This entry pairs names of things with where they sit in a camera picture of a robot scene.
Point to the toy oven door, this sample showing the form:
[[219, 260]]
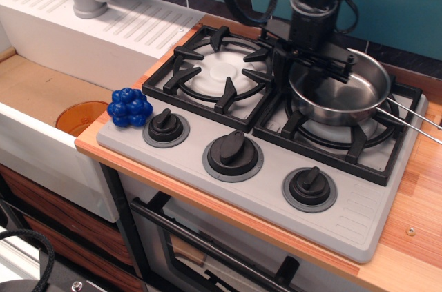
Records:
[[198, 252]]

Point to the black right burner grate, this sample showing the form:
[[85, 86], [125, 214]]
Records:
[[377, 150]]

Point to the white toy sink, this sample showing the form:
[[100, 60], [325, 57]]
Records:
[[52, 60]]

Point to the black oven door handle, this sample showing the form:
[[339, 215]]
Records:
[[153, 211]]

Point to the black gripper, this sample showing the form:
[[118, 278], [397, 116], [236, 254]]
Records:
[[307, 41]]

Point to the grey toy stove top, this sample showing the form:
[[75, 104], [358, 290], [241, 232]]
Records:
[[351, 227]]

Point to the black stove knob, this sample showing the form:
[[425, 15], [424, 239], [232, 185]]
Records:
[[309, 190], [166, 130], [233, 158]]

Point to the black burner grate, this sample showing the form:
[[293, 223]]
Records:
[[377, 150], [217, 80]]

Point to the blue toy blueberry cluster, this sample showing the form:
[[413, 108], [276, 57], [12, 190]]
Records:
[[129, 107]]

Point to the black left burner grate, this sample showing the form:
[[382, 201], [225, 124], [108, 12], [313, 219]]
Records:
[[217, 80]]

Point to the black left stove knob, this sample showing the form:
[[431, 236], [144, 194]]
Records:
[[166, 130]]

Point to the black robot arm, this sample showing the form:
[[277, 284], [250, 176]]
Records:
[[320, 4]]

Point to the black right stove knob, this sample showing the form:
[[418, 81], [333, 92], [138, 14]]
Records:
[[309, 190]]

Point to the wooden drawer front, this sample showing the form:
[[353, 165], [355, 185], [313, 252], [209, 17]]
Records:
[[82, 240]]

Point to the orange plastic cup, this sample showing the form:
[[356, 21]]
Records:
[[77, 118]]

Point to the black middle stove knob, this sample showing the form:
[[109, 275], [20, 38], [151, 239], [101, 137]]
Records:
[[233, 158]]

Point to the stainless steel pan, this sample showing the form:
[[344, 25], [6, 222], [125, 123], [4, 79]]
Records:
[[333, 103]]

